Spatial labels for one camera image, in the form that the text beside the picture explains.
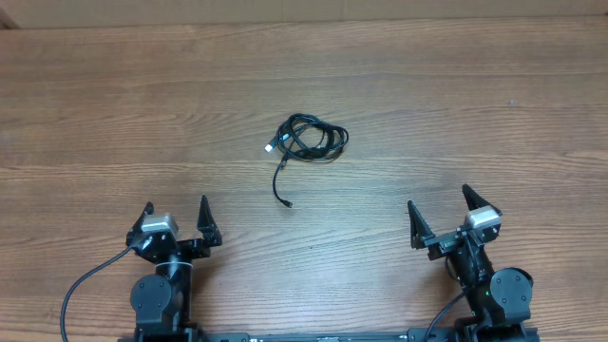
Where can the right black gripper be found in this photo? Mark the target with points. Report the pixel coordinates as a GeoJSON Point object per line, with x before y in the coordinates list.
{"type": "Point", "coordinates": [452, 238]}

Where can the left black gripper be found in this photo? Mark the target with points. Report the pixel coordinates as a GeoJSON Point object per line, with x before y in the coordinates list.
{"type": "Point", "coordinates": [199, 250]}

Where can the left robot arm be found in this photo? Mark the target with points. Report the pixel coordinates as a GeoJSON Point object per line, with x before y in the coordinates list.
{"type": "Point", "coordinates": [162, 301]}

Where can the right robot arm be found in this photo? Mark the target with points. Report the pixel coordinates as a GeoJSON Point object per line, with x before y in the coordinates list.
{"type": "Point", "coordinates": [493, 305]}

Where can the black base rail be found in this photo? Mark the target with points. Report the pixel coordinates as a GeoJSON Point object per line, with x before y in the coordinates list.
{"type": "Point", "coordinates": [328, 337]}

